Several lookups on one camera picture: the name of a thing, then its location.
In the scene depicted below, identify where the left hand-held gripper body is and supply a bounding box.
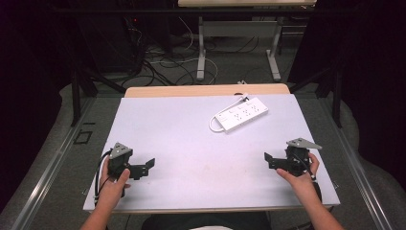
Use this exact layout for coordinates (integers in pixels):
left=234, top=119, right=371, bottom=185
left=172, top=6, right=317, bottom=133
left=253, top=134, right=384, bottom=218
left=107, top=142, right=134, bottom=180

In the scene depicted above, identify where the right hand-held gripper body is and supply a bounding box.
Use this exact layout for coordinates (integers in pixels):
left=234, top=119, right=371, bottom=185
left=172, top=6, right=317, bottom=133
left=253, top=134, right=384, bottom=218
left=284, top=137, right=323, bottom=177

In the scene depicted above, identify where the person's right hand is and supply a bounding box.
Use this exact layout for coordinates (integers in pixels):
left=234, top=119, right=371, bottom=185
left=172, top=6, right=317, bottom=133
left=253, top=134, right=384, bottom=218
left=275, top=152, right=321, bottom=195

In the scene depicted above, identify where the person's left hand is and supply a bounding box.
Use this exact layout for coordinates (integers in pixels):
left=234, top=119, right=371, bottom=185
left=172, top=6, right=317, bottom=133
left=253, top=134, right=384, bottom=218
left=99, top=157, right=132, bottom=209

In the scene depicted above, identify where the white table board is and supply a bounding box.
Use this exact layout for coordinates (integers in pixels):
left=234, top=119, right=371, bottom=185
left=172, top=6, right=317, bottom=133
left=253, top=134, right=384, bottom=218
left=82, top=93, right=341, bottom=213

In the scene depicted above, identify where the white power strip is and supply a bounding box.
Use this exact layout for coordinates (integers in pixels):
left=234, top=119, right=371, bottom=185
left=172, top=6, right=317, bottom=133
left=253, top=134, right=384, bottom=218
left=214, top=97, right=269, bottom=133

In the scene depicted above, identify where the black metal stand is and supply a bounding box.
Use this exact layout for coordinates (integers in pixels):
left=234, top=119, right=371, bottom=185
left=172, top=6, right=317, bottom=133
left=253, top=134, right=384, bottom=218
left=69, top=63, right=100, bottom=127
left=288, top=60, right=344, bottom=129

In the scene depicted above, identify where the person's dark clothing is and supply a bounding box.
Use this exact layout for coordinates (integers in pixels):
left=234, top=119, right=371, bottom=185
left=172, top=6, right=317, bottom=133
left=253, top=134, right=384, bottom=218
left=141, top=211, right=273, bottom=230

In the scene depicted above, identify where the wooden table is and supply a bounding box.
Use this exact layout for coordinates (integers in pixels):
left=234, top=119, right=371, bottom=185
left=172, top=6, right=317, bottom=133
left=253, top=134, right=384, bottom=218
left=124, top=82, right=291, bottom=99

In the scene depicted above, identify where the white-legged background desk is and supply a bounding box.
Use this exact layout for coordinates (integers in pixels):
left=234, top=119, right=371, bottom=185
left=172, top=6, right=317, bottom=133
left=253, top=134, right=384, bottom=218
left=177, top=0, right=318, bottom=82

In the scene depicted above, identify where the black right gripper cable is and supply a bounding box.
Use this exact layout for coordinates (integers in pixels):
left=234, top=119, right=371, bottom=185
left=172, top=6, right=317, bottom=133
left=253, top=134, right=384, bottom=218
left=292, top=152, right=324, bottom=204

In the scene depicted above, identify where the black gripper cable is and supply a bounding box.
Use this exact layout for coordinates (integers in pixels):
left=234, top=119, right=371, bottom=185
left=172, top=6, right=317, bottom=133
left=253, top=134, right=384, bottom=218
left=93, top=149, right=113, bottom=206
left=292, top=152, right=324, bottom=204

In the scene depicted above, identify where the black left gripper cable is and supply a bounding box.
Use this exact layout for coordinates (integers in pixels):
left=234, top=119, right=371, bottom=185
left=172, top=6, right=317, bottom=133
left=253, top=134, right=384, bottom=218
left=93, top=149, right=113, bottom=206

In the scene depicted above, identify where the black floor socket frame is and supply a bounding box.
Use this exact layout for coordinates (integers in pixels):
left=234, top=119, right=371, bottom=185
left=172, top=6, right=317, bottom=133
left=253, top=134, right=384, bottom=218
left=73, top=129, right=94, bottom=146

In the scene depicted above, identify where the metal floor rail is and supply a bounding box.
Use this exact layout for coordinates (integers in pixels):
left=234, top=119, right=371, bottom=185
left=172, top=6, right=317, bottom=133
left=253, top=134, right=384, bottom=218
left=319, top=95, right=395, bottom=230
left=9, top=96, right=97, bottom=230

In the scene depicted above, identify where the white power strip cable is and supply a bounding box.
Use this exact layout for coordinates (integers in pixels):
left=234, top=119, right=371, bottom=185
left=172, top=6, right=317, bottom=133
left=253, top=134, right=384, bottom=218
left=208, top=92, right=250, bottom=133

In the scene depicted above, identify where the tangle of floor cables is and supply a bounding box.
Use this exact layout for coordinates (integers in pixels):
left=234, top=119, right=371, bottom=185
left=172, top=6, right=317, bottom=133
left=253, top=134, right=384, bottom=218
left=121, top=15, right=266, bottom=88

